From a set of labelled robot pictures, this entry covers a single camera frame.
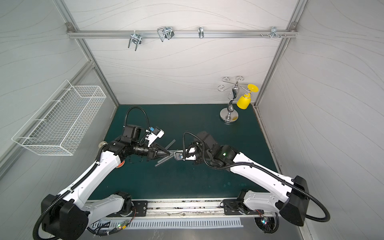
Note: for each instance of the white slotted cable duct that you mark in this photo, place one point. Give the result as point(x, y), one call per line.
point(198, 223)

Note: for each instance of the green table mat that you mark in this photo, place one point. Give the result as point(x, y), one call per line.
point(177, 179)

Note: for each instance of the beige red round object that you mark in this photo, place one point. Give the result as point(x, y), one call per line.
point(101, 144)

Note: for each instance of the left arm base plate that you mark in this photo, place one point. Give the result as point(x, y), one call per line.
point(139, 208)

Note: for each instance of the chrome cup holder stand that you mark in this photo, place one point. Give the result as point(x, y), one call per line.
point(229, 115)

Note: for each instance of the white wire basket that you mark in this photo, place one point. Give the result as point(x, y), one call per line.
point(59, 125)

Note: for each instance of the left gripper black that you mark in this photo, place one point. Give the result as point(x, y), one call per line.
point(152, 152)

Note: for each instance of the aluminium crossbar rail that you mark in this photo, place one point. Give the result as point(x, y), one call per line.
point(179, 34)

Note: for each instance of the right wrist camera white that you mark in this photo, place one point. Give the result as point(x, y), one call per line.
point(190, 152)

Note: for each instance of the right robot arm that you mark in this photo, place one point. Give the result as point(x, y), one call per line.
point(288, 197)

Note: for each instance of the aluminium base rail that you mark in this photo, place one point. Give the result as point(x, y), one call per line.
point(186, 207)

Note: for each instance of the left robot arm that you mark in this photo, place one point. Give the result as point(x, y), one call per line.
point(67, 215)

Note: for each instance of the clear test tube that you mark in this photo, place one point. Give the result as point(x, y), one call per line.
point(165, 154)
point(156, 165)
point(166, 159)
point(170, 144)

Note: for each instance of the metal clamp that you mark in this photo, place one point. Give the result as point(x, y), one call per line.
point(135, 40)
point(201, 32)
point(165, 33)
point(273, 34)

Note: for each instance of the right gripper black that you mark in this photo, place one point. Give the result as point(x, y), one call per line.
point(185, 154)

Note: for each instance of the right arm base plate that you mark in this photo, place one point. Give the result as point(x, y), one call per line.
point(237, 207)

